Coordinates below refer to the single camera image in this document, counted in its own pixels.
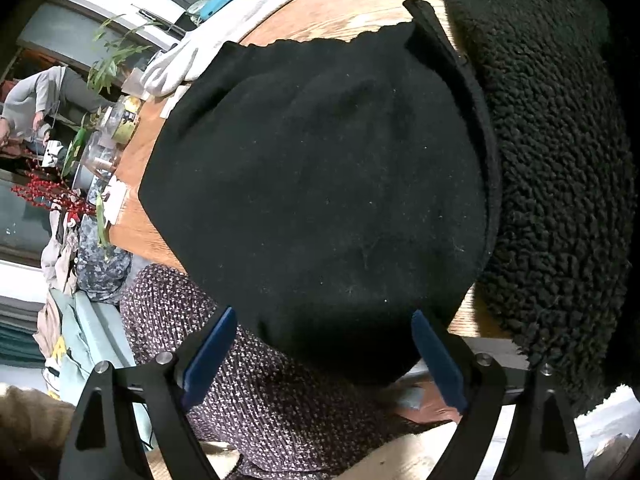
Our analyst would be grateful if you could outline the light grey folded sweater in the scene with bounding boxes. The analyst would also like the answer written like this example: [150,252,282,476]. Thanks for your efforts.
[141,0,293,98]

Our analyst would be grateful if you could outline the person in grey sweater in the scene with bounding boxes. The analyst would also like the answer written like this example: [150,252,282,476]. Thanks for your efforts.
[1,66,113,148]

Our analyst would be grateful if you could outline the black knit sweater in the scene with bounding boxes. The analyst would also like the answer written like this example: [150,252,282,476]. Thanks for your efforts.
[138,0,501,389]

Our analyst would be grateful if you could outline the purple patterned knit garment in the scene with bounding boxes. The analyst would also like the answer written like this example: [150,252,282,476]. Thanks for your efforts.
[120,264,456,479]

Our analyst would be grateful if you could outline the black fuzzy chair cushion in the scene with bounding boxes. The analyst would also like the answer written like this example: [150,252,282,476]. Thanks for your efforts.
[444,0,638,414]

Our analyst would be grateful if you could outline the red berry branches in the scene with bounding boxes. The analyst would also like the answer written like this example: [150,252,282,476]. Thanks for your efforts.
[11,159,96,221]

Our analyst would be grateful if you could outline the clear glass jar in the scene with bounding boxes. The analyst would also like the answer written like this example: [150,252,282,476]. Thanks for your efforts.
[80,130,122,180]

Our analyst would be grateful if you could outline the white folded napkin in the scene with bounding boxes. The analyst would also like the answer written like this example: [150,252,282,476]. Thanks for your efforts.
[102,176,129,226]

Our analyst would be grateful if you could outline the teal storage box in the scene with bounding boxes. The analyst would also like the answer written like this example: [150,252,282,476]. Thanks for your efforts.
[198,0,233,21]

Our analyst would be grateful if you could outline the green potted plant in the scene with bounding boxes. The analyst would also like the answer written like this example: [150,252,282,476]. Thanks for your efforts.
[87,14,158,93]

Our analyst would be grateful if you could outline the glass jar green label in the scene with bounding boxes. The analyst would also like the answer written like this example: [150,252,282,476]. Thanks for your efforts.
[111,96,142,145]

